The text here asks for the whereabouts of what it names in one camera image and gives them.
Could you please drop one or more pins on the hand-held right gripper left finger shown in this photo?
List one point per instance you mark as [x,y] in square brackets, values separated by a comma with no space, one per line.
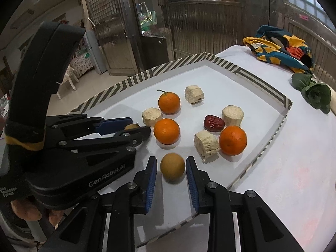
[151,183]

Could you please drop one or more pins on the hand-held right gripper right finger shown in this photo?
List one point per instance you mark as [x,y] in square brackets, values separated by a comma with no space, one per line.
[193,189]

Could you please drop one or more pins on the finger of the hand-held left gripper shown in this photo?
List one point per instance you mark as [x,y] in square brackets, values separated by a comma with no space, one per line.
[136,135]
[113,125]

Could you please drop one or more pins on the brown longan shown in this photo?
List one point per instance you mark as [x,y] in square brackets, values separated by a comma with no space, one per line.
[132,126]
[172,167]

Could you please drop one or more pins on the orange mandarin with stem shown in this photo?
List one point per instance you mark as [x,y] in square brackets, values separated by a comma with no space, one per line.
[169,103]

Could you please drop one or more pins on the red date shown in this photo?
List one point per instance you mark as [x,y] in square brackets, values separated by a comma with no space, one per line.
[214,122]

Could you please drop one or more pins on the white tray with striped rim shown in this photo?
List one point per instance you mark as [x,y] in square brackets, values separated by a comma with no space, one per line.
[223,89]

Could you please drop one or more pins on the person's left hand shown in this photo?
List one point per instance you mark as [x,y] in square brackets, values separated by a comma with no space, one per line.
[25,210]

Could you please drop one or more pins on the white upholstered chair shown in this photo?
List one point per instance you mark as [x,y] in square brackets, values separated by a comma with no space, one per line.
[68,76]

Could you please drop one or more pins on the floral covered table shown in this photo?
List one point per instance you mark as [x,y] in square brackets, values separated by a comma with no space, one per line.
[81,64]

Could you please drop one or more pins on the white refrigerator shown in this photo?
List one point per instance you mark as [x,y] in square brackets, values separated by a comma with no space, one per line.
[95,52]

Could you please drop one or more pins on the metal lattice door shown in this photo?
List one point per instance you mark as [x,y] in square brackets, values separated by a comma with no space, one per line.
[113,23]

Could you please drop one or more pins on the clear hanging bag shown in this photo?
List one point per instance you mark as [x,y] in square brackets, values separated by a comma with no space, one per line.
[147,18]

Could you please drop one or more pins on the ribbed metal door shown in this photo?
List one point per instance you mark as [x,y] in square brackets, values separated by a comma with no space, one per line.
[210,23]

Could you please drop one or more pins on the green bok choy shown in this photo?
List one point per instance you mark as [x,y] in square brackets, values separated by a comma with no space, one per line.
[316,94]

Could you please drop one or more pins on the colourful patterned cloth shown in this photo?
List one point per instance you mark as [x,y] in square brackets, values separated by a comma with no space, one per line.
[273,55]

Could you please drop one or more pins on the metal fence panel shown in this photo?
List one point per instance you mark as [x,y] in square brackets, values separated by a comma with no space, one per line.
[323,47]

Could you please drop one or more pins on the red wall sticker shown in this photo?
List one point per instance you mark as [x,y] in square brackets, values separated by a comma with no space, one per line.
[304,17]

